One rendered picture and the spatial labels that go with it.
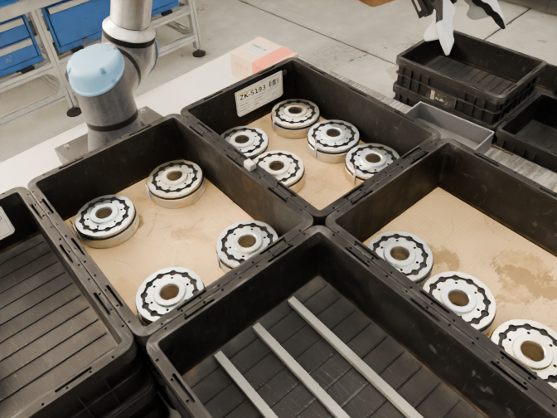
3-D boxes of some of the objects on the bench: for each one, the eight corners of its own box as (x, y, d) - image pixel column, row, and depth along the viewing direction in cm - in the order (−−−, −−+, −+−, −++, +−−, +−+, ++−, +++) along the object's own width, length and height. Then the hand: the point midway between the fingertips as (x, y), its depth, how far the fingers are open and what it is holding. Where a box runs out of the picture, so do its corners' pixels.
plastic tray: (417, 117, 130) (420, 100, 126) (490, 148, 119) (495, 132, 116) (351, 169, 117) (351, 152, 113) (425, 210, 106) (429, 192, 103)
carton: (232, 75, 150) (229, 51, 144) (261, 59, 155) (259, 36, 150) (269, 94, 141) (267, 70, 136) (298, 77, 147) (298, 53, 141)
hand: (481, 41), depth 87 cm, fingers open, 14 cm apart
